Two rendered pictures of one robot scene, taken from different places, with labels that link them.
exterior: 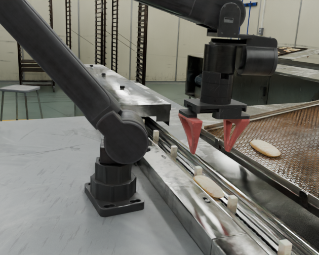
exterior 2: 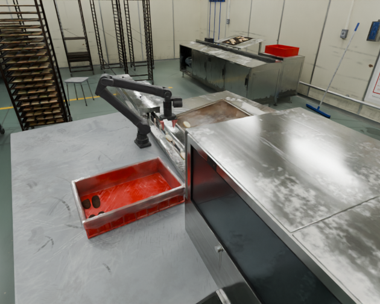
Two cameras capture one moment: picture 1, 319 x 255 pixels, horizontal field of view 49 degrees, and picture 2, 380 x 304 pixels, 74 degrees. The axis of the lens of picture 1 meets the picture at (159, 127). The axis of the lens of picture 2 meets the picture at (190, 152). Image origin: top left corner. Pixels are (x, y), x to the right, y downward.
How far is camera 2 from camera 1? 1.11 m
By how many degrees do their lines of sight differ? 16
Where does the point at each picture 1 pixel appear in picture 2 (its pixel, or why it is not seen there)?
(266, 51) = (179, 102)
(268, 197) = not seen: hidden behind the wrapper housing
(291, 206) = not seen: hidden behind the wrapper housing
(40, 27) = (118, 102)
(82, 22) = (104, 20)
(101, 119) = (137, 123)
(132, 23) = (140, 18)
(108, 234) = (142, 152)
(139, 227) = (150, 150)
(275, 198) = not seen: hidden behind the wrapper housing
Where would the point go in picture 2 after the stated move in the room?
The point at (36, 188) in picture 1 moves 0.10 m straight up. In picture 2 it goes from (120, 142) to (118, 129)
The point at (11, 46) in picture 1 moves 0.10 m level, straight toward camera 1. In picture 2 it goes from (57, 43) to (57, 43)
